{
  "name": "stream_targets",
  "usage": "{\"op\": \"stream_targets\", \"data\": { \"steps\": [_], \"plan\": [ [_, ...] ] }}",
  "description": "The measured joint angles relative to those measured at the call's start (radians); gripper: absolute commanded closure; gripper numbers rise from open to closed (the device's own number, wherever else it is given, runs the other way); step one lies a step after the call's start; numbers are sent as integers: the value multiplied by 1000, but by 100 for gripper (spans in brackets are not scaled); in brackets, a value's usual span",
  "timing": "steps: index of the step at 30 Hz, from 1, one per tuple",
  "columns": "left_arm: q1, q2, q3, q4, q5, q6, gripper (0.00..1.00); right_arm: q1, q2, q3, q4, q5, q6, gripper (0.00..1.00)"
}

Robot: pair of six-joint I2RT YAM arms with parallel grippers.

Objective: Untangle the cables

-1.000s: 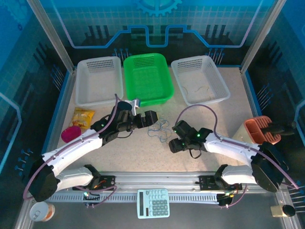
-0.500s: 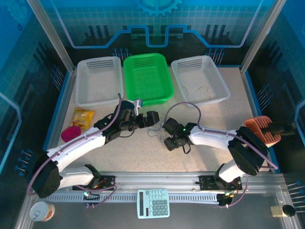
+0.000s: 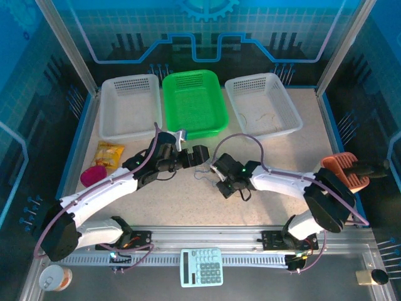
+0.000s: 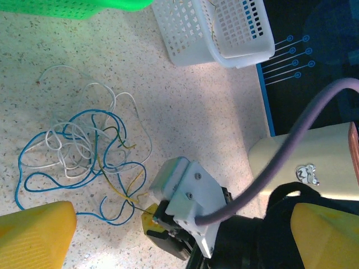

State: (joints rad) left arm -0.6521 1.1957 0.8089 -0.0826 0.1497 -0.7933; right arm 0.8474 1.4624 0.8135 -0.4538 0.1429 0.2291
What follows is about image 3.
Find thin blue cable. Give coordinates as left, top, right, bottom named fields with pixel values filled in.
left=193, top=165, right=217, bottom=189

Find thin yellow cable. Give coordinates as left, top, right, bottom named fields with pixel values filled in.
left=239, top=112, right=279, bottom=132

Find green perforated plastic basket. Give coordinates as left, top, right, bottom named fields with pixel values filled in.
left=162, top=69, right=229, bottom=140

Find yellow snack bag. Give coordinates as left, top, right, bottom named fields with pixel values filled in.
left=91, top=140, right=125, bottom=169

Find white perforated plastic basket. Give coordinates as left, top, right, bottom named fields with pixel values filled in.
left=224, top=73, right=304, bottom=141
left=98, top=74, right=164, bottom=141

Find pink lidded cup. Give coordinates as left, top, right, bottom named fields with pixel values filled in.
left=80, top=165, right=108, bottom=188

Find light blue calculator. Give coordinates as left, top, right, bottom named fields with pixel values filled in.
left=180, top=248, right=224, bottom=288

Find orange slotted utensil holder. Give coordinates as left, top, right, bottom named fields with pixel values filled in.
left=320, top=152, right=370, bottom=194

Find small black control box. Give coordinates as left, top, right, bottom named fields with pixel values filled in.
left=108, top=249, right=133, bottom=274
left=284, top=250, right=315, bottom=273

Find tin can with pull tab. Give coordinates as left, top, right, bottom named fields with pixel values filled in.
left=38, top=265, right=73, bottom=292

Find beige block with black cap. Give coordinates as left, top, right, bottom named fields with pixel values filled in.
left=355, top=268, right=390, bottom=286

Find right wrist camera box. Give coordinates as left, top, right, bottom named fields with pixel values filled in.
left=209, top=162, right=225, bottom=182

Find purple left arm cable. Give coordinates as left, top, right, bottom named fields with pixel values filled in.
left=33, top=122, right=164, bottom=273

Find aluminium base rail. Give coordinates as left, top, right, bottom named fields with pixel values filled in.
left=40, top=226, right=375, bottom=244

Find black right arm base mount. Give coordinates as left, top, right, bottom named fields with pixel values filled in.
left=261, top=230, right=320, bottom=251

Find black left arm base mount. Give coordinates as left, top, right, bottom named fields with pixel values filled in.
left=95, top=230, right=153, bottom=251

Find grey slotted cable duct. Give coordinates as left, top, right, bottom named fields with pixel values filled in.
left=49, top=255, right=289, bottom=268

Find aluminium frame post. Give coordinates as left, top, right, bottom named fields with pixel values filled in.
left=33, top=0, right=102, bottom=97
left=315, top=0, right=377, bottom=97

